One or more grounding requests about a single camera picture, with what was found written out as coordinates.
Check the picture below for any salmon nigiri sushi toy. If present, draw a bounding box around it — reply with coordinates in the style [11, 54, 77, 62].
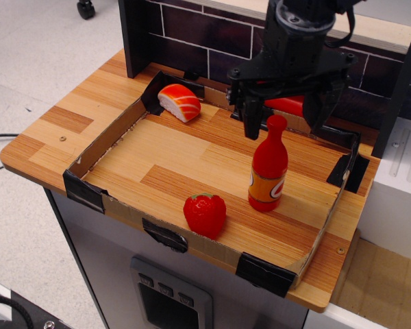
[158, 84, 201, 123]

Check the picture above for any light wooden shelf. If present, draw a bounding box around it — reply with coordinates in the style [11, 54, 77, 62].
[191, 0, 411, 54]

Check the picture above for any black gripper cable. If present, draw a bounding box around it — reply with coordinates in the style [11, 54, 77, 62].
[323, 6, 356, 49]

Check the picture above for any red hot sauce bottle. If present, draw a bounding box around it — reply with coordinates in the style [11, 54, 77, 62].
[248, 114, 288, 212]

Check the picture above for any grey oven control panel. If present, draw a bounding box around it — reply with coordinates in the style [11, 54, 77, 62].
[129, 257, 214, 329]

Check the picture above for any black metal bracket with screw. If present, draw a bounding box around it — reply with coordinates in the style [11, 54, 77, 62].
[10, 291, 71, 329]

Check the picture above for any black braided cable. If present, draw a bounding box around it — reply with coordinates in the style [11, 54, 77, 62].
[0, 294, 35, 329]

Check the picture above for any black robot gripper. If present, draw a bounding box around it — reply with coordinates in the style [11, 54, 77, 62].
[227, 1, 357, 140]

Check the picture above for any red ketchup bottle lying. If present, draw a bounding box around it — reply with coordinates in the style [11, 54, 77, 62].
[264, 95, 304, 117]

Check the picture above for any black right post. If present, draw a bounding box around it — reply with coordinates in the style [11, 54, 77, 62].
[371, 43, 411, 158]

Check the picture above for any red toy strawberry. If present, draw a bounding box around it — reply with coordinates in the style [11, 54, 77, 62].
[183, 193, 227, 240]

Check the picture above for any black corner post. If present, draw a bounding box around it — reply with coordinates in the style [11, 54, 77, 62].
[119, 0, 162, 78]

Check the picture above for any cardboard fence with black tape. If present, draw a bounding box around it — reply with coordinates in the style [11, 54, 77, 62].
[64, 72, 369, 308]

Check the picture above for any black chair caster wheel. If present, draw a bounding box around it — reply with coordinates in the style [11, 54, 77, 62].
[77, 0, 95, 20]

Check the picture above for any white side cabinet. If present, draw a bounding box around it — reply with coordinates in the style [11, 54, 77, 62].
[304, 118, 411, 328]

